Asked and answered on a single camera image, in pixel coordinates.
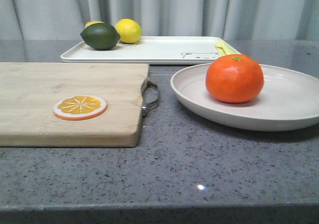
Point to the yellow plastic fork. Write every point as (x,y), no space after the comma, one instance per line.
(224,48)

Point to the white round plate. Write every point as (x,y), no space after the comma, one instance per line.
(289,100)

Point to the white rectangular tray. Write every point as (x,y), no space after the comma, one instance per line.
(155,50)

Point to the grey curtain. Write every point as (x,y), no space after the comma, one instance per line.
(228,19)

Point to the orange slice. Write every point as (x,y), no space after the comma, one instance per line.
(80,107)

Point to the wooden cutting board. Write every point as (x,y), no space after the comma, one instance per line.
(29,91)

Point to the orange fruit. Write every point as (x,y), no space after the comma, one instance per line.
(234,78)

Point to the yellow lemon right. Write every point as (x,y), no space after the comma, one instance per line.
(129,30)

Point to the yellow lemon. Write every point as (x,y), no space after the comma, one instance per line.
(129,30)
(92,22)

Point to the metal cutting board handle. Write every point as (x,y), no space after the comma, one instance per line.
(151,96)

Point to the yellow lemon left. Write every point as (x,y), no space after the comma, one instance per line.
(92,22)

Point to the green lime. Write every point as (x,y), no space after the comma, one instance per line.
(100,36)

